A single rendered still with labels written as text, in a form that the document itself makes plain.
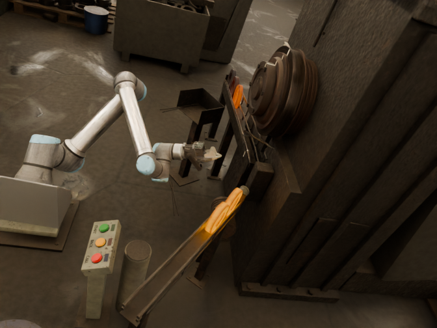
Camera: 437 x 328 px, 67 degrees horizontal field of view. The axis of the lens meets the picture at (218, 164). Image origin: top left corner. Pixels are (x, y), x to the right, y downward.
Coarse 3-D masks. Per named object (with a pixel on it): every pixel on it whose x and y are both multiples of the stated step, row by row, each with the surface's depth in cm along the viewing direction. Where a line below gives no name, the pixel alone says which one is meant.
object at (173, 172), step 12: (180, 96) 232; (192, 96) 240; (204, 96) 242; (192, 108) 241; (204, 108) 245; (216, 108) 235; (192, 120) 226; (204, 120) 224; (216, 120) 232; (192, 132) 242; (180, 168) 266; (180, 180) 265; (192, 180) 269
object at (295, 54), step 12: (288, 48) 160; (288, 60) 158; (300, 60) 156; (300, 72) 153; (288, 84) 153; (300, 84) 152; (288, 96) 151; (288, 108) 154; (276, 120) 159; (288, 120) 158; (264, 132) 173; (276, 132) 167
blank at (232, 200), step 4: (236, 188) 159; (232, 192) 156; (236, 192) 157; (240, 192) 158; (232, 196) 155; (236, 196) 155; (240, 196) 164; (228, 200) 155; (232, 200) 154; (236, 200) 164; (228, 204) 154; (232, 204) 157; (236, 204) 168; (232, 208) 164; (228, 212) 159
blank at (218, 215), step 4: (220, 204) 145; (224, 204) 146; (216, 208) 144; (220, 208) 144; (224, 208) 144; (228, 208) 153; (216, 212) 143; (220, 212) 143; (224, 212) 149; (212, 216) 142; (216, 216) 142; (220, 216) 146; (224, 216) 155; (208, 220) 143; (212, 220) 142; (216, 220) 142; (220, 220) 152; (208, 224) 143; (212, 224) 142; (216, 224) 146; (208, 228) 144; (212, 228) 144; (212, 232) 150
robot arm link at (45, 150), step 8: (32, 136) 183; (40, 136) 181; (48, 136) 183; (32, 144) 180; (40, 144) 180; (48, 144) 182; (56, 144) 186; (32, 152) 179; (40, 152) 179; (48, 152) 182; (56, 152) 186; (64, 152) 193; (24, 160) 180; (32, 160) 178; (40, 160) 179; (48, 160) 182; (56, 160) 188
